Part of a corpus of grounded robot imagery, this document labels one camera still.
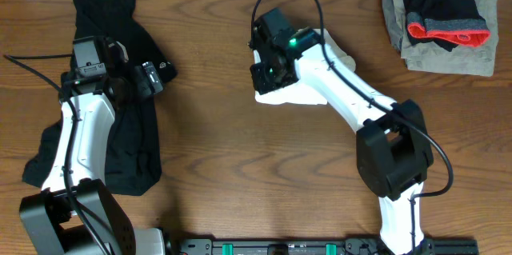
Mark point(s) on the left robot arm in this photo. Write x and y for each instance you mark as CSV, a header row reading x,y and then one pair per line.
x,y
75,213

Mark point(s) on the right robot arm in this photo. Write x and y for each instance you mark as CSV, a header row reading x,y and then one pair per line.
x,y
392,146

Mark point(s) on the folded olive grey garment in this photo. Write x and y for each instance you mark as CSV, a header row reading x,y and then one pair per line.
x,y
430,57

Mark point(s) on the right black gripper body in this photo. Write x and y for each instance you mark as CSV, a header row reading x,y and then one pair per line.
x,y
266,78

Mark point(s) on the black garment with red trim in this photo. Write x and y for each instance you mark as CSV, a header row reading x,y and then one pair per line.
x,y
448,23

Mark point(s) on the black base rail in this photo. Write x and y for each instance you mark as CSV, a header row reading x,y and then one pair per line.
x,y
350,246

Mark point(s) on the black t-shirt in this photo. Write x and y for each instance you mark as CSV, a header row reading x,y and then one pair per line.
x,y
133,162

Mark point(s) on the white t-shirt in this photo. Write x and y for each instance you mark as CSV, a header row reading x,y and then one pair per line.
x,y
301,94

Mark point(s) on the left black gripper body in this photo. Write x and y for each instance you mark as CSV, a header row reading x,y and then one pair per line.
x,y
144,88

